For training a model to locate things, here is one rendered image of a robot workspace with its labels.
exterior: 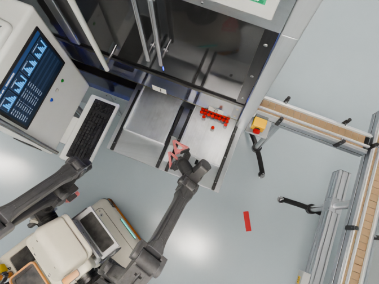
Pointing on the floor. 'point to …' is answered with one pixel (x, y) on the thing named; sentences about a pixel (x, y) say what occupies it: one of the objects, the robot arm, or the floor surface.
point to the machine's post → (278, 56)
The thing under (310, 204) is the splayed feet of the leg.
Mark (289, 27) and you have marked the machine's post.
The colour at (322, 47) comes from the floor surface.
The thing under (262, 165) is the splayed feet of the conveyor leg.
